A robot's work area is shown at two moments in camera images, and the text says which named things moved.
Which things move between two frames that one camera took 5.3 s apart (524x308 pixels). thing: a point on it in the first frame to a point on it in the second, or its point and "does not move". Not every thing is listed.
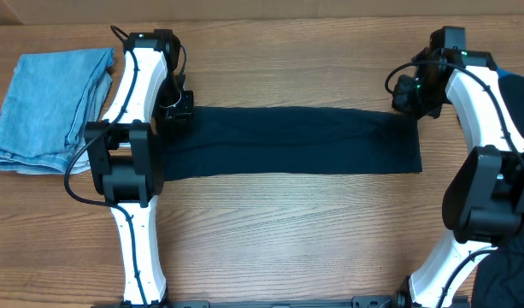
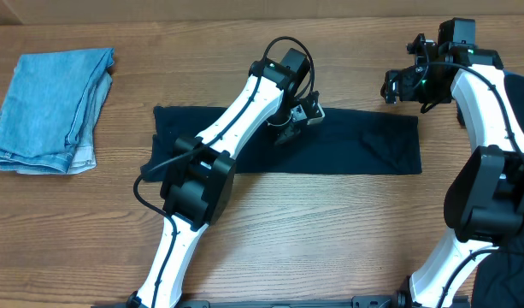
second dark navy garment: x=505 y=278 does not move
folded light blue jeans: x=42 y=122 does not move
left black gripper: x=181 y=108 to x=288 y=129
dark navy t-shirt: x=256 y=140 does not move
